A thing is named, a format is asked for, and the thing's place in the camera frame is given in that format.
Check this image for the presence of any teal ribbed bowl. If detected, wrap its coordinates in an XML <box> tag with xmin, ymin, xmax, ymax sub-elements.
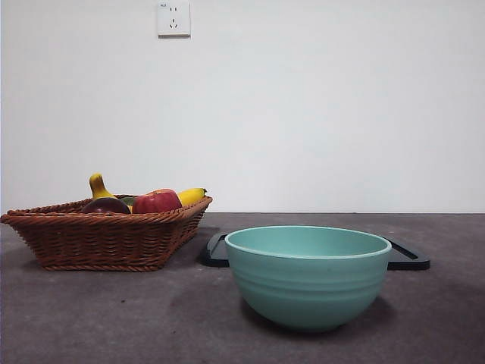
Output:
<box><xmin>224</xmin><ymin>225</ymin><xmax>393</xmax><ymax>334</ymax></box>

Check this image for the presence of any dark red plum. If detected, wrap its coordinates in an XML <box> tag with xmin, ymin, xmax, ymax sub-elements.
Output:
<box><xmin>80</xmin><ymin>196</ymin><xmax>132</xmax><ymax>215</ymax></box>

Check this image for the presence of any red apple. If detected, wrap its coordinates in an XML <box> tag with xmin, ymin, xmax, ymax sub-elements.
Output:
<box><xmin>131</xmin><ymin>188</ymin><xmax>183</xmax><ymax>214</ymax></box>

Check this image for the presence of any yellow banana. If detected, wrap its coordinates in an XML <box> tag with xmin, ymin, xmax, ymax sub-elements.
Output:
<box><xmin>89</xmin><ymin>173</ymin><xmax>208</xmax><ymax>215</ymax></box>

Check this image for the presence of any brown wicker basket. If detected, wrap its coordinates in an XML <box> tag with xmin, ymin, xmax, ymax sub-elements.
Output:
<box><xmin>0</xmin><ymin>195</ymin><xmax>214</xmax><ymax>272</ymax></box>

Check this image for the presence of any black rectangular tray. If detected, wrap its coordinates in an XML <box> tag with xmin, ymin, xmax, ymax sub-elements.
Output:
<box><xmin>199</xmin><ymin>231</ymin><xmax>431</xmax><ymax>271</ymax></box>

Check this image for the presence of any white wall socket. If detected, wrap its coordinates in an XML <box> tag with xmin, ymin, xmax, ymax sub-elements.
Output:
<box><xmin>157</xmin><ymin>1</ymin><xmax>192</xmax><ymax>39</ymax></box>

